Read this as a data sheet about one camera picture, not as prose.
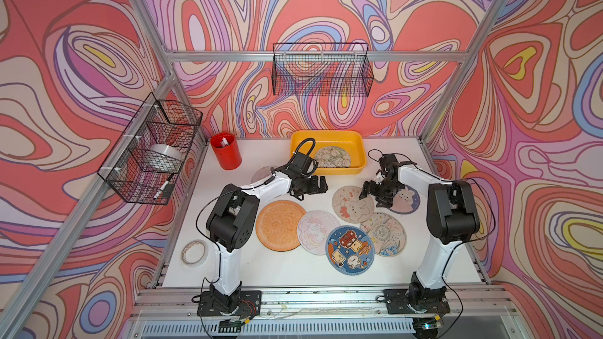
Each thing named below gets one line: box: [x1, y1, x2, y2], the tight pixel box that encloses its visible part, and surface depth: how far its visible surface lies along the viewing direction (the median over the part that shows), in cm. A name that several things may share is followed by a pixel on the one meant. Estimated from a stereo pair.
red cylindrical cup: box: [210, 131, 242, 171], surface depth 106 cm
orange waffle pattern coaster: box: [255, 200, 307, 252], surface depth 92 cm
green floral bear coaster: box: [315, 145, 352, 168], surface depth 113 cm
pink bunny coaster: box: [332, 185, 375, 224], surface depth 98 cm
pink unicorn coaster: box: [296, 210, 342, 256], surface depth 90 cm
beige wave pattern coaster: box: [359, 211, 407, 258], surface depth 90 cm
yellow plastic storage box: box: [332, 129, 368, 176], surface depth 116 cm
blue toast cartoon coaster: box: [325, 225, 376, 277], surface depth 86 cm
